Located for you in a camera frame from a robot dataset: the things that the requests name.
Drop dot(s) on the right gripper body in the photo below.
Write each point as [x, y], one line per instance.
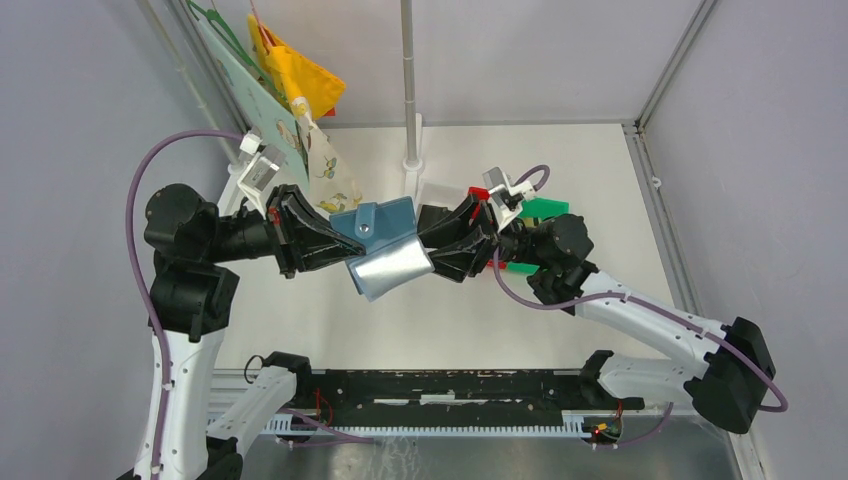
[510, 242]

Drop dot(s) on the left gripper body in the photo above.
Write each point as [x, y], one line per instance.
[275, 212]

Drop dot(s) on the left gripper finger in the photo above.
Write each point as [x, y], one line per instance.
[309, 249]
[311, 228]

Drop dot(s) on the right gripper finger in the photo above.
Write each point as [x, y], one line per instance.
[464, 258]
[442, 228]

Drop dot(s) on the blue card holder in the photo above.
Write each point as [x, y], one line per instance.
[394, 253]

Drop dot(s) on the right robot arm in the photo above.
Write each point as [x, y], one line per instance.
[723, 370]

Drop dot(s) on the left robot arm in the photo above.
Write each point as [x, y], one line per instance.
[189, 305]

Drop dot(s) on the red plastic bin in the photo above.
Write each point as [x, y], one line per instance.
[478, 194]

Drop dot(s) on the white plastic bin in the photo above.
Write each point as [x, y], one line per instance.
[439, 195]

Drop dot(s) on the cream patterned cloth bag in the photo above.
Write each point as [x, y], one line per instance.
[332, 185]

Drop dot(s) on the green plastic bin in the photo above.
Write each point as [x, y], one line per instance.
[534, 213]

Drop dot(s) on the metal pole with white base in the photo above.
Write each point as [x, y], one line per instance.
[412, 163]

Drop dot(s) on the light green hanging board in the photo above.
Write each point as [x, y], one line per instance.
[265, 114]

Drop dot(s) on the yellow cloth bag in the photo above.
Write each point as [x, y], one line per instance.
[303, 86]

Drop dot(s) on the green hanger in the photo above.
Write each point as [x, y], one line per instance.
[229, 38]

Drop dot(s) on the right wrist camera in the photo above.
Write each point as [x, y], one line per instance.
[495, 180]

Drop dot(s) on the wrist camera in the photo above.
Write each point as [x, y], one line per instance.
[495, 180]
[260, 164]

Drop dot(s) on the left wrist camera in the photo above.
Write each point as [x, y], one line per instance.
[260, 164]

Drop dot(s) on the left white stand post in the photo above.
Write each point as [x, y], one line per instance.
[179, 34]

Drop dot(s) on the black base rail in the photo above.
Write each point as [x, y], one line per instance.
[458, 398]

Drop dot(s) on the white cable duct strip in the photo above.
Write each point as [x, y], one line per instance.
[283, 425]

